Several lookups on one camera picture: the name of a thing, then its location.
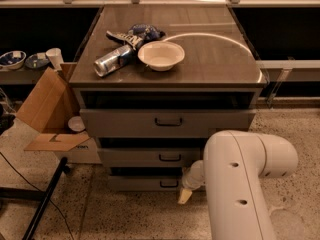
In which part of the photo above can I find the grey drawer cabinet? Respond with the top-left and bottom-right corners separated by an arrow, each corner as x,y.
70,4 -> 266,178

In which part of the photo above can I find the grey drawer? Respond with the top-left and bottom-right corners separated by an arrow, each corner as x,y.
98,148 -> 204,168
80,109 -> 256,138
107,176 -> 181,192

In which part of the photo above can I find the black floor cable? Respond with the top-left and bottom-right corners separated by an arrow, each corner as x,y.
0,150 -> 76,240

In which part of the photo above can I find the blue crumpled chip bag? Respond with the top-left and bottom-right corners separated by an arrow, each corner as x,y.
106,24 -> 166,51

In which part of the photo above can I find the grey bottom drawer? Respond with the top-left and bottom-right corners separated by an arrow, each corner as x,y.
107,176 -> 181,192

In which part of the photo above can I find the black metal stand leg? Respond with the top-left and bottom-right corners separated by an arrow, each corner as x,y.
0,157 -> 70,240

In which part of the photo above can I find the blue patterned bowl left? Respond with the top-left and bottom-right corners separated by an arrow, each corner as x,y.
0,50 -> 26,70

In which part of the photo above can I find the silver blue drink can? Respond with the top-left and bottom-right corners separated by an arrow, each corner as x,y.
94,45 -> 134,77

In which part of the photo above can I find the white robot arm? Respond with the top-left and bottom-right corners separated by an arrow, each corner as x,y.
178,130 -> 298,240

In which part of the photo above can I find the white paper cup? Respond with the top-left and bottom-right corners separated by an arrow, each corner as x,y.
46,48 -> 64,69

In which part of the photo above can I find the grey middle drawer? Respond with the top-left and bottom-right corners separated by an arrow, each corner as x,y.
98,148 -> 204,168

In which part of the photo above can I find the white paper bowl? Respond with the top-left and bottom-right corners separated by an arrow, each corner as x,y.
138,41 -> 185,71

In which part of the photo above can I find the brown cardboard box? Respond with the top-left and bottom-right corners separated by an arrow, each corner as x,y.
17,68 -> 101,164

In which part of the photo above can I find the grey top drawer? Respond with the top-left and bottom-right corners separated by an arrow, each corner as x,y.
80,109 -> 256,138

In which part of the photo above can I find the dark blue bowl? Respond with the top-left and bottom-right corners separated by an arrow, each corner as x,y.
25,53 -> 50,70

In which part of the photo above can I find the white bowl in box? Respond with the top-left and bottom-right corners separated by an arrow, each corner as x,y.
68,116 -> 85,132

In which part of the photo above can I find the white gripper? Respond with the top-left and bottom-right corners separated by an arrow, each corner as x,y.
178,160 -> 205,205

